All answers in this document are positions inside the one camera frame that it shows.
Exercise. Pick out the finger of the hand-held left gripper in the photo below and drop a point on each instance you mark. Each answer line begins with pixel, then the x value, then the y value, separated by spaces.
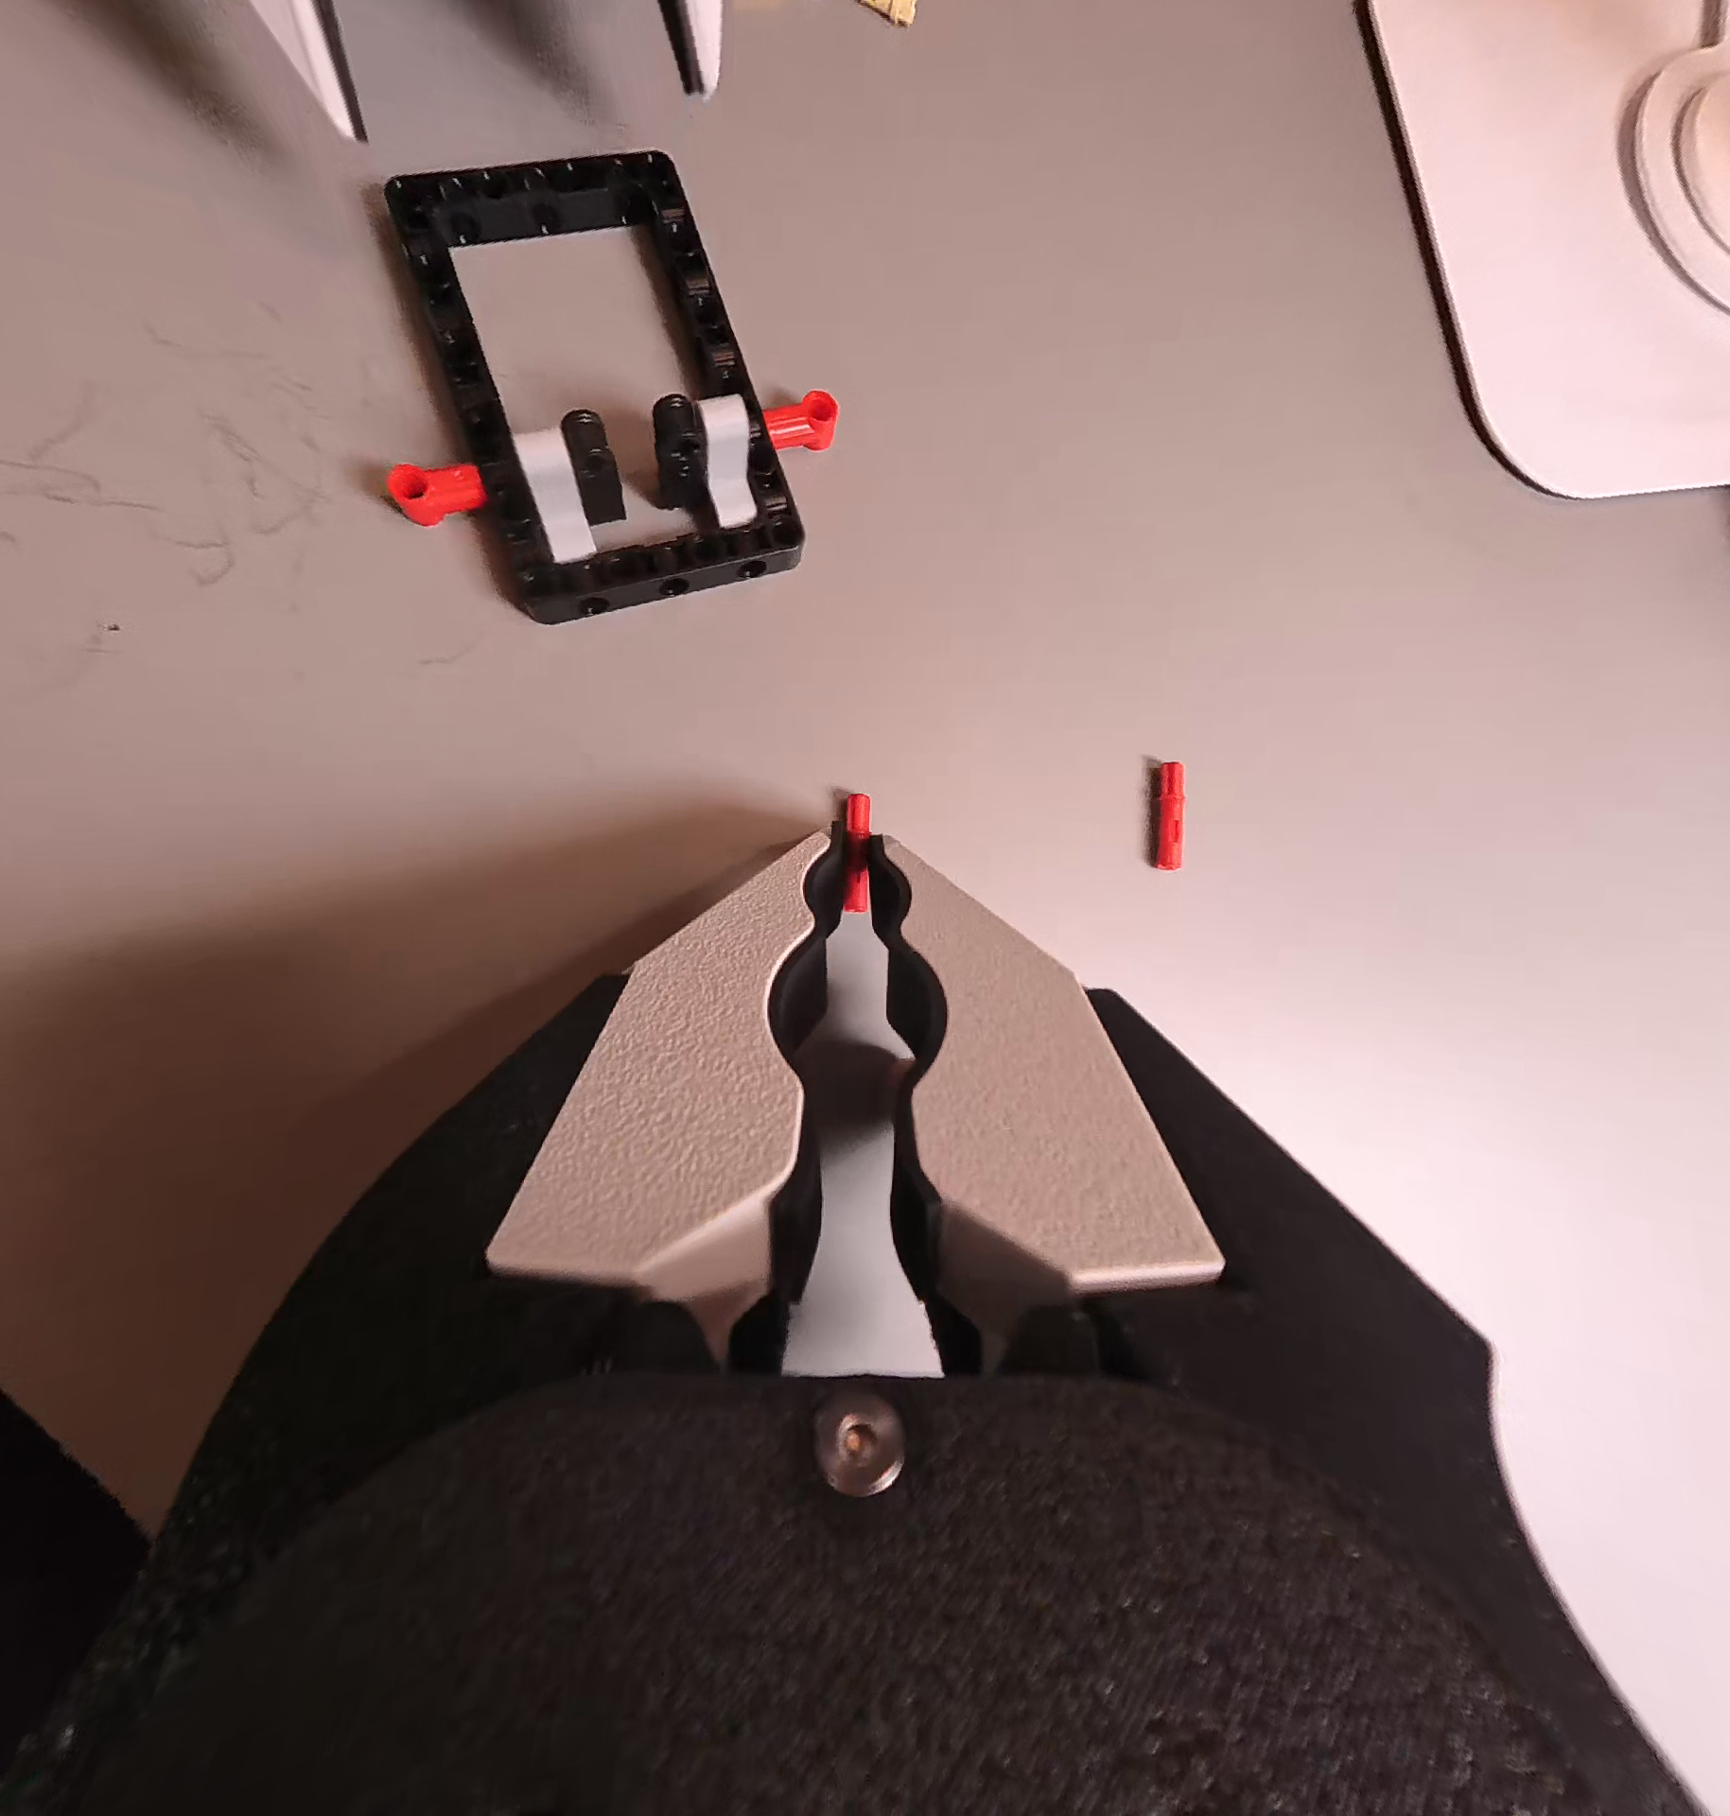
pixel 695 35
pixel 311 50

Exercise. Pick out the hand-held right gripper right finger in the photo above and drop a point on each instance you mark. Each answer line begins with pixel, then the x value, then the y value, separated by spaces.
pixel 1051 1136

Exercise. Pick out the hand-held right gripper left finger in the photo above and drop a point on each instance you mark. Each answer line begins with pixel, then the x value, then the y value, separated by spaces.
pixel 667 1108

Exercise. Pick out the black lego frame assembly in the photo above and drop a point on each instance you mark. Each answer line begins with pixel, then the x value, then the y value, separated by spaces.
pixel 446 304

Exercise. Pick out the red lego pin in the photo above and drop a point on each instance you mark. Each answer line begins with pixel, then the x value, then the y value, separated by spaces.
pixel 1168 815
pixel 858 824

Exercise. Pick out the white tablet stand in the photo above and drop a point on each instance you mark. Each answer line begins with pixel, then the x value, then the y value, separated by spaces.
pixel 1547 285

